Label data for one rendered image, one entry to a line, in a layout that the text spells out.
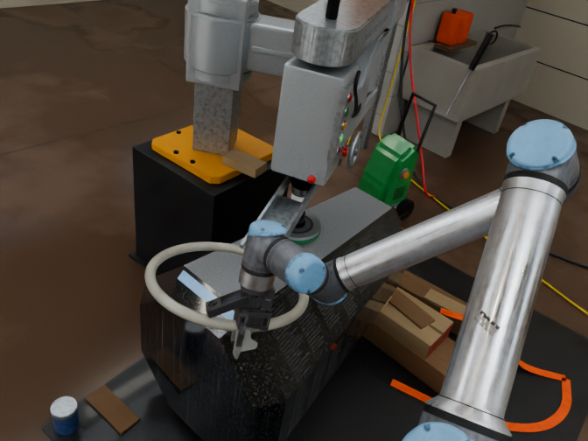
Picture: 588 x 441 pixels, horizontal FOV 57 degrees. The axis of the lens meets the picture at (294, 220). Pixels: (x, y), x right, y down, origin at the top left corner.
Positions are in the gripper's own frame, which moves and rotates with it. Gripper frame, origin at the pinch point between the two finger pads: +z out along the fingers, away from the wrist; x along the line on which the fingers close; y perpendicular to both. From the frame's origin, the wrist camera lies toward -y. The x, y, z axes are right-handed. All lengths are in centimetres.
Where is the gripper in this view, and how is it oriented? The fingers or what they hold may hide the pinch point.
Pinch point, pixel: (233, 348)
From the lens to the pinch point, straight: 149.1
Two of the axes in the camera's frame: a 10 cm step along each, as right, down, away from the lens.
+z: -2.2, 9.1, 3.6
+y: 9.5, 1.2, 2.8
